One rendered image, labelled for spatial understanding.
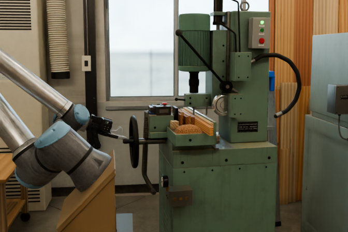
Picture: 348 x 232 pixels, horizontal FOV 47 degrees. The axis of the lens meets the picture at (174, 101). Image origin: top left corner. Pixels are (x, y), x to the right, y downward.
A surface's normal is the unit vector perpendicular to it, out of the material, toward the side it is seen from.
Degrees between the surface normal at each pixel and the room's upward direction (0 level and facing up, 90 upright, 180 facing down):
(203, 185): 90
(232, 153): 90
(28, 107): 90
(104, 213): 90
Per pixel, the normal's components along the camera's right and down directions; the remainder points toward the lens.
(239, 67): 0.20, 0.12
